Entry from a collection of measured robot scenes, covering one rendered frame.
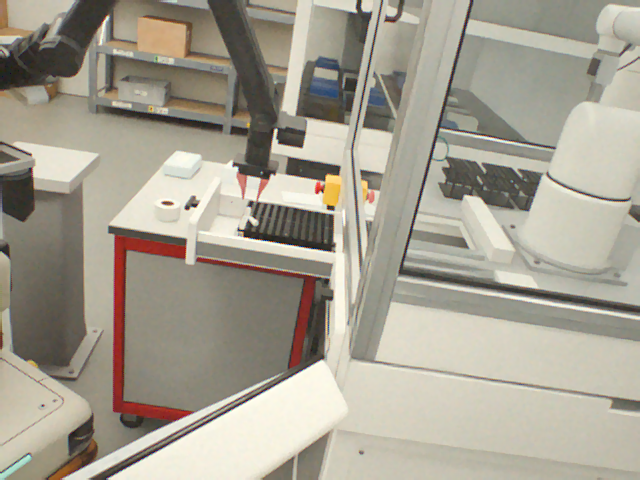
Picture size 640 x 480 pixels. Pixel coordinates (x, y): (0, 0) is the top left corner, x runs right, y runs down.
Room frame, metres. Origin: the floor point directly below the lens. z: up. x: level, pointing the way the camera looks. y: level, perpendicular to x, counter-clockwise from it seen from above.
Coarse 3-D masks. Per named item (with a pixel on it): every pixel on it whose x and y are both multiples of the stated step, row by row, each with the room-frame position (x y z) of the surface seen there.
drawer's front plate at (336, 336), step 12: (336, 252) 1.04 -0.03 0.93; (336, 264) 0.99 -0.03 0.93; (336, 276) 0.94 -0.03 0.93; (336, 288) 0.89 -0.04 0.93; (336, 300) 0.85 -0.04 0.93; (336, 312) 0.81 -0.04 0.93; (336, 324) 0.78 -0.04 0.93; (336, 336) 0.76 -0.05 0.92; (336, 348) 0.76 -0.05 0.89; (336, 360) 0.76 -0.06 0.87
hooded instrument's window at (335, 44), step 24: (312, 24) 2.03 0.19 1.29; (336, 24) 2.03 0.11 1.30; (360, 24) 2.04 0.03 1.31; (312, 48) 2.03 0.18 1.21; (336, 48) 2.04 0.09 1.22; (360, 48) 2.04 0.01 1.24; (312, 72) 2.03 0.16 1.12; (336, 72) 2.04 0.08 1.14; (312, 96) 2.03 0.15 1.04; (336, 96) 2.04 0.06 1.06; (336, 120) 2.04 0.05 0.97
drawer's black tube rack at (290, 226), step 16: (256, 208) 1.25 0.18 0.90; (272, 208) 1.28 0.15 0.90; (288, 208) 1.30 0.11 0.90; (272, 224) 1.18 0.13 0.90; (288, 224) 1.20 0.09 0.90; (304, 224) 1.21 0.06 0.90; (320, 224) 1.23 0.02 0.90; (272, 240) 1.15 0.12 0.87; (288, 240) 1.17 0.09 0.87; (304, 240) 1.13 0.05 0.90; (320, 240) 1.14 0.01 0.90
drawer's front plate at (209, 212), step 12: (216, 180) 1.31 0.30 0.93; (216, 192) 1.28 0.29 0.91; (204, 204) 1.15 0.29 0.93; (216, 204) 1.29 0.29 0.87; (192, 216) 1.08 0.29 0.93; (204, 216) 1.14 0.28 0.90; (192, 228) 1.06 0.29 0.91; (204, 228) 1.15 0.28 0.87; (192, 240) 1.06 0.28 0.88; (192, 252) 1.06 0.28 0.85; (192, 264) 1.06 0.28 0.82
